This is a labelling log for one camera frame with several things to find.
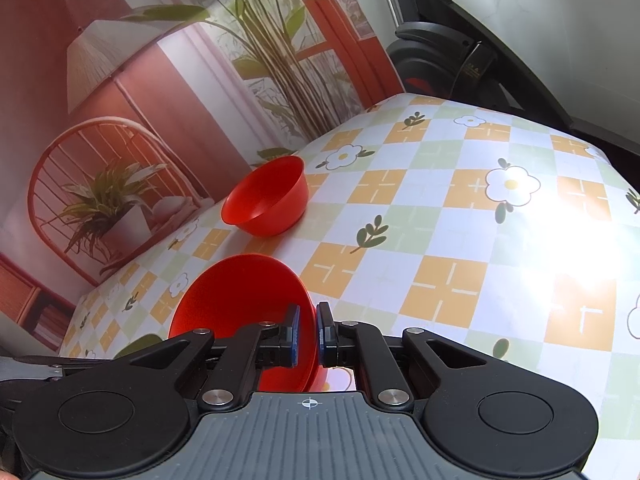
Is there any red bowl edge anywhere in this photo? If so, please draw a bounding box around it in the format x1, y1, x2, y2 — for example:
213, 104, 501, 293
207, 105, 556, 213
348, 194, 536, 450
169, 254, 326, 392

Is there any green square plate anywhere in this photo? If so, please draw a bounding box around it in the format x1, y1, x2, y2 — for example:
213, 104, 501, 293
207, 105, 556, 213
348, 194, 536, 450
114, 334, 163, 360

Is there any red bowl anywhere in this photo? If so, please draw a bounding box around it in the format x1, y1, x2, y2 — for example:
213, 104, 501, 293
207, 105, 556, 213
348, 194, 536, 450
221, 155, 309, 237

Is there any checkered floral tablecloth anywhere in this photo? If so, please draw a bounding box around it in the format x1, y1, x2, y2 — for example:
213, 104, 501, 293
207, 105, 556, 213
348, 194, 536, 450
61, 94, 639, 479

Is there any printed room backdrop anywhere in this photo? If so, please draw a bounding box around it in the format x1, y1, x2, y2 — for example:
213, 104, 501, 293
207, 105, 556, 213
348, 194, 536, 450
1, 0, 401, 358

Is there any black exercise bike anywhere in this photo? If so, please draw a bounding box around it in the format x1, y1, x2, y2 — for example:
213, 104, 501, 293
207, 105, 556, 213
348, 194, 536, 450
387, 0, 639, 154

